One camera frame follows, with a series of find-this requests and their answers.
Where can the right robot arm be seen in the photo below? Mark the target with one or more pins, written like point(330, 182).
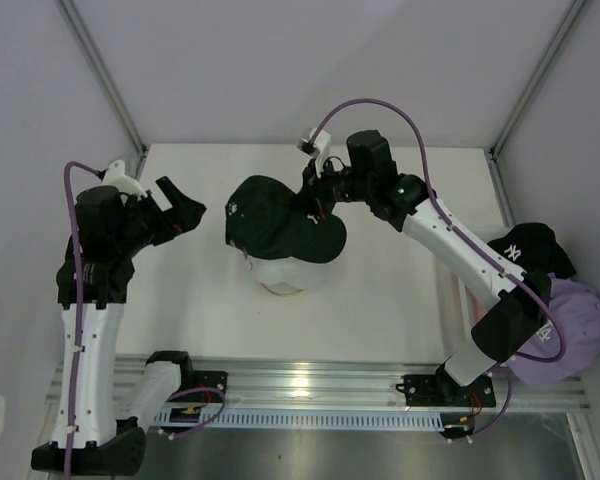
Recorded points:
point(516, 301)

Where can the left aluminium frame post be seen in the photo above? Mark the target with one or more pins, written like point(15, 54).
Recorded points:
point(78, 28)

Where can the black mounting plate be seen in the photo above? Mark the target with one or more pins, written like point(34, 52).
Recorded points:
point(423, 390)
point(209, 379)

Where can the aluminium frame post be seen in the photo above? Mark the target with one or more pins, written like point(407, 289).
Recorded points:
point(78, 28)
point(557, 43)

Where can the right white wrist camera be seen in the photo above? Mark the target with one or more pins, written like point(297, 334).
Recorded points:
point(316, 144)

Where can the white slotted cable duct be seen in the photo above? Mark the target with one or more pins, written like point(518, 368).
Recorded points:
point(182, 419)

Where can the right aluminium frame post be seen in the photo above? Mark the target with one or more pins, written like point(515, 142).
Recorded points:
point(557, 43)

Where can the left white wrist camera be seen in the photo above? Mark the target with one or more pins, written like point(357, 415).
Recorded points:
point(115, 176)

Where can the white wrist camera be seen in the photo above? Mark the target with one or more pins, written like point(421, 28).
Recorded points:
point(115, 176)
point(316, 144)

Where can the gold wire hat stand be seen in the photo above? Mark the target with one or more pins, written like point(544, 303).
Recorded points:
point(283, 290)

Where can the black NY baseball cap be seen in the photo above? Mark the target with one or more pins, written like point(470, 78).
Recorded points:
point(534, 246)

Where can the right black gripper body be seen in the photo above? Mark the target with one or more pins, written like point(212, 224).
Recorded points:
point(332, 187)

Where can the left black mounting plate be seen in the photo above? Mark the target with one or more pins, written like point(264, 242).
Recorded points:
point(209, 379)

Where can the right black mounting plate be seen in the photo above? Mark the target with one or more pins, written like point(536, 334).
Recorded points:
point(423, 390)

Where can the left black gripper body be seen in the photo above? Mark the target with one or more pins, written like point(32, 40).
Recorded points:
point(147, 223)

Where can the purple LA baseball cap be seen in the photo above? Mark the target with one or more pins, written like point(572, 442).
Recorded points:
point(577, 307)

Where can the white plastic basket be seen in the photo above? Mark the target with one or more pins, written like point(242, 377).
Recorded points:
point(471, 309)

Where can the dark green baseball cap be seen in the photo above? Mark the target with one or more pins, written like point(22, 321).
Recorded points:
point(260, 223)

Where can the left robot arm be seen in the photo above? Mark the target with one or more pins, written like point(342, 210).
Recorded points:
point(110, 225)

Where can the white baseball cap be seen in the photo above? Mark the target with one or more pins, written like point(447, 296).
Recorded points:
point(293, 271)

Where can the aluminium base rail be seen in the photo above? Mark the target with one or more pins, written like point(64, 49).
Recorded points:
point(370, 386)

